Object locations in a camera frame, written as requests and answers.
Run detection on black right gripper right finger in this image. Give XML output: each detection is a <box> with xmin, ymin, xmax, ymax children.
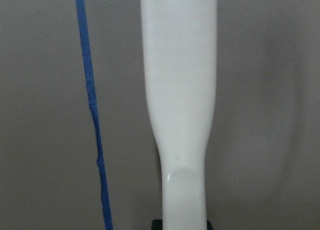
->
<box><xmin>206</xmin><ymin>220</ymin><xmax>214</xmax><ymax>230</ymax></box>

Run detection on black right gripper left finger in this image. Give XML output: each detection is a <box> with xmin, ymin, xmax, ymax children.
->
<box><xmin>151</xmin><ymin>219</ymin><xmax>163</xmax><ymax>230</ymax></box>

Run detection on white handled black brush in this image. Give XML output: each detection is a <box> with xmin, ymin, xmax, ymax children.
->
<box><xmin>140</xmin><ymin>0</ymin><xmax>217</xmax><ymax>230</ymax></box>

